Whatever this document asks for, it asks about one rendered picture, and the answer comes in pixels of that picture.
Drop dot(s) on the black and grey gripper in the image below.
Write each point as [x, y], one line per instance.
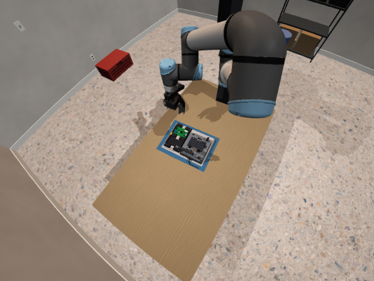
[174, 102]

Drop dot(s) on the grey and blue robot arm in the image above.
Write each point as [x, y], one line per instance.
[253, 40]

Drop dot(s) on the green circuit board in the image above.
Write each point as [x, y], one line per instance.
[180, 131]

